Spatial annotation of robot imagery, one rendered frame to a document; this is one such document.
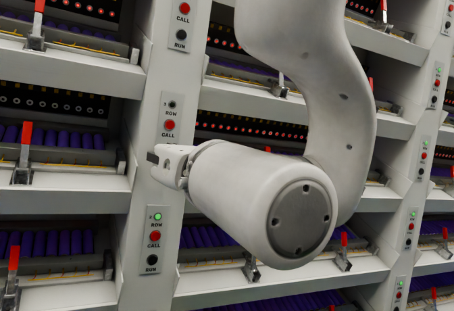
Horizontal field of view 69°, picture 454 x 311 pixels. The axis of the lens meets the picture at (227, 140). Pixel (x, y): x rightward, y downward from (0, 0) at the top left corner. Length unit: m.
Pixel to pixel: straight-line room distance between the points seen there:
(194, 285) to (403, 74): 0.76
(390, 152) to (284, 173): 0.79
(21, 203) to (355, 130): 0.47
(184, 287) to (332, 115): 0.48
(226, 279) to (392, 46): 0.65
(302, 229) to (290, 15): 0.15
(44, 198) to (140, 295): 0.24
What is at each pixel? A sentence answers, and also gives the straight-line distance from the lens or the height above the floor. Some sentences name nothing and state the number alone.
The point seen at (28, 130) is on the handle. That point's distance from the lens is 0.57.
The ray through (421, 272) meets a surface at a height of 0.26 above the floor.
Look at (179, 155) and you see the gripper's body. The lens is 0.38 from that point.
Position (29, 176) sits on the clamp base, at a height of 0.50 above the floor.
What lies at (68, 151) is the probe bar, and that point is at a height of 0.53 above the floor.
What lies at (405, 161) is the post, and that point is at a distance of 0.99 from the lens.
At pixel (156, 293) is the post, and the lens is 0.66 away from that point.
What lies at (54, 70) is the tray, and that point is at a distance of 0.55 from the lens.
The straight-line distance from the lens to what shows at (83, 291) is 0.66.
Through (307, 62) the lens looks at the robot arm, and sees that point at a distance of 0.27.
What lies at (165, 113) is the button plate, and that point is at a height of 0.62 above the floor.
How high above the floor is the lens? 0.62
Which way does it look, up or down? 4 degrees down
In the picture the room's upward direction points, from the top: 8 degrees clockwise
